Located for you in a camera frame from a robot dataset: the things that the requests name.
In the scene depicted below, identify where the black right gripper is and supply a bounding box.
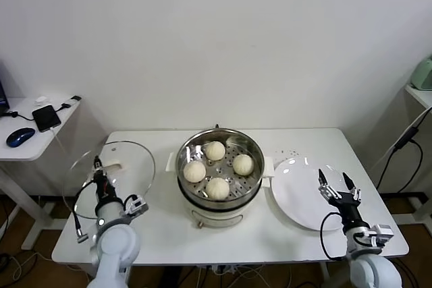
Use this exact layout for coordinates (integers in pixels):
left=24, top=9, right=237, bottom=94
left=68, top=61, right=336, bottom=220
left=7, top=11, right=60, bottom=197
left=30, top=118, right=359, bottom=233
left=318, top=168, right=367, bottom=231

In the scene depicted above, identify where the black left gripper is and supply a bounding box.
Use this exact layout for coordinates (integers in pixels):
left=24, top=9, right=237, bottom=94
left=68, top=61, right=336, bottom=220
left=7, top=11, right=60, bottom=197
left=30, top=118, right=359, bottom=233
left=93, top=155, right=117, bottom=204

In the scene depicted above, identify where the round glass pot lid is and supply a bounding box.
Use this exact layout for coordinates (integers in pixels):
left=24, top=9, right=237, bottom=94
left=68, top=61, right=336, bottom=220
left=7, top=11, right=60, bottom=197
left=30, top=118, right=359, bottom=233
left=62, top=140, right=156, bottom=220

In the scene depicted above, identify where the white steamed baozi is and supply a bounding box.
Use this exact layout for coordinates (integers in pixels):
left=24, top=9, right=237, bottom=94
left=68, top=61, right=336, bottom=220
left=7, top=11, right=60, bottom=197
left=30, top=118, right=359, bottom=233
left=205, top=177, right=231, bottom=200
left=232, top=154, right=254, bottom=176
left=205, top=140, right=226, bottom=161
left=183, top=161, right=207, bottom=183

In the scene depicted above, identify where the perforated steel steamer basket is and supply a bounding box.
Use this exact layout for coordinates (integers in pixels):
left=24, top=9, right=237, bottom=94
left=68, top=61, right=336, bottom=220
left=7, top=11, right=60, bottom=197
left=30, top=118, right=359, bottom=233
left=165, top=128, right=275, bottom=210

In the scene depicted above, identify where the white round plate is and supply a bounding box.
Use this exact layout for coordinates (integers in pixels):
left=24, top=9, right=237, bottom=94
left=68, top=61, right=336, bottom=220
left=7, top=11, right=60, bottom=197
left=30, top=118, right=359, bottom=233
left=271, top=156, right=355, bottom=232

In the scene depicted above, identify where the white side desk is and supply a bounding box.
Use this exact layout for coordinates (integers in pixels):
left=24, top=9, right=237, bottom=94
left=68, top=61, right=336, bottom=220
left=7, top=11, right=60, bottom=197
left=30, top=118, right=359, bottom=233
left=0, top=95, right=84, bottom=252

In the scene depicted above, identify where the black smartphone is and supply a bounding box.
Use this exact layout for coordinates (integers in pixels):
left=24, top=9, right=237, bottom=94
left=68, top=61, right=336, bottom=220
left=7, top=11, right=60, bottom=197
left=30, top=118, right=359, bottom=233
left=32, top=105, right=62, bottom=133

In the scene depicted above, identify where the blue computer mouse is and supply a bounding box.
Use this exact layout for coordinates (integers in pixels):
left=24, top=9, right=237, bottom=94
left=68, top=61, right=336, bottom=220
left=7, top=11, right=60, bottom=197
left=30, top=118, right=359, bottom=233
left=5, top=127, right=36, bottom=149

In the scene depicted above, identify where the white shelf board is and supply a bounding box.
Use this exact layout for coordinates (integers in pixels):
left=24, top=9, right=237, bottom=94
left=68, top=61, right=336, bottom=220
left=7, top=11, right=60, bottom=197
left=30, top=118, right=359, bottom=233
left=404, top=84, right=432, bottom=111

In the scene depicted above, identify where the cream electric cooker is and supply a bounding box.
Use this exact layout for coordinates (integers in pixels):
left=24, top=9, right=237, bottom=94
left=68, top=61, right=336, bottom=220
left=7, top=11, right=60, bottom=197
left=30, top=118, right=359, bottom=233
left=177, top=176, right=271, bottom=230

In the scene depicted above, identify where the dark laptop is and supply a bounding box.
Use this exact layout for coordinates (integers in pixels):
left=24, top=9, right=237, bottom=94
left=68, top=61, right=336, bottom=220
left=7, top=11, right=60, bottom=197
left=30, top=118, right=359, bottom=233
left=0, top=60, right=9, bottom=117

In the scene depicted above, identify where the mint green appliance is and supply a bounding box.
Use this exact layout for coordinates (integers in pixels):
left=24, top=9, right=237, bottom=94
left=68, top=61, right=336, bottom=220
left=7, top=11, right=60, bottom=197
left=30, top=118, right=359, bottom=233
left=408, top=54, right=432, bottom=92

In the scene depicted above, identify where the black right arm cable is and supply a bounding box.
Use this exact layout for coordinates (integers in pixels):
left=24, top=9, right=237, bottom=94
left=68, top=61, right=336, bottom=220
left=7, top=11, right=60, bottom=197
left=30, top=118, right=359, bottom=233
left=319, top=212, right=350, bottom=262

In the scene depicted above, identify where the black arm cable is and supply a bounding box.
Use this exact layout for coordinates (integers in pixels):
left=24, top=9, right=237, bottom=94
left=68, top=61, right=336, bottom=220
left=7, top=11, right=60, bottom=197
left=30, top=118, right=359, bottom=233
left=72, top=178, right=99, bottom=244
left=319, top=212, right=350, bottom=262

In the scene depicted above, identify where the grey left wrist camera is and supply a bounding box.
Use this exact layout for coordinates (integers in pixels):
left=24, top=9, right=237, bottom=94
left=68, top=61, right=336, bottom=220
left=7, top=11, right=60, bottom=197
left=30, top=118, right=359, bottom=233
left=124, top=194, right=149, bottom=217

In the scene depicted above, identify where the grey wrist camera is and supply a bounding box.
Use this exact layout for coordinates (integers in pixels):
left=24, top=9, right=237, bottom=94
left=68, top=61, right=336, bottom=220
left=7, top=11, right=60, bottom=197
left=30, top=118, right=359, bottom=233
left=124, top=194, right=149, bottom=217
left=369, top=223, right=395, bottom=248

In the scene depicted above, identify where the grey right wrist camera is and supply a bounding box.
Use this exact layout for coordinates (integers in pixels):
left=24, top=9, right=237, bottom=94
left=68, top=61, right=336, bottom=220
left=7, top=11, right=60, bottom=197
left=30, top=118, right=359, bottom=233
left=369, top=223, right=395, bottom=248

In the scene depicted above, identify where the white phone charging cable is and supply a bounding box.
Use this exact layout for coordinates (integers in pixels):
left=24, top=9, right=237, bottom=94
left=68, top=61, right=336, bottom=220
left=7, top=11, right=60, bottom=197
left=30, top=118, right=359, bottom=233
left=49, top=127, right=74, bottom=161

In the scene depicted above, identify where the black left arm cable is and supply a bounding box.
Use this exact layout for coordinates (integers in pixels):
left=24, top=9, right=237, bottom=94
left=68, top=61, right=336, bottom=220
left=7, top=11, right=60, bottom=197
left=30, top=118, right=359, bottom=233
left=72, top=178, right=99, bottom=244

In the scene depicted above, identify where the black cable with adapter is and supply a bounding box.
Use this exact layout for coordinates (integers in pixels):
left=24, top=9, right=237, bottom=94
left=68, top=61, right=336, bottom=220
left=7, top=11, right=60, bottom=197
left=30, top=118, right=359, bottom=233
left=0, top=94, right=84, bottom=123

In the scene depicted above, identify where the black power adapter cable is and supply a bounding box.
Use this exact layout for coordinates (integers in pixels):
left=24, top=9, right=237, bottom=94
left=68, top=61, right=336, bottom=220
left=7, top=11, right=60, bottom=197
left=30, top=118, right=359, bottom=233
left=376, top=125, right=425, bottom=193

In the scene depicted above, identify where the thin white wall cable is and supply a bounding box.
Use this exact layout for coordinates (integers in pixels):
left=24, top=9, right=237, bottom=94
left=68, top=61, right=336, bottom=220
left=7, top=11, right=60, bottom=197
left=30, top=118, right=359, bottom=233
left=373, top=107, right=432, bottom=167

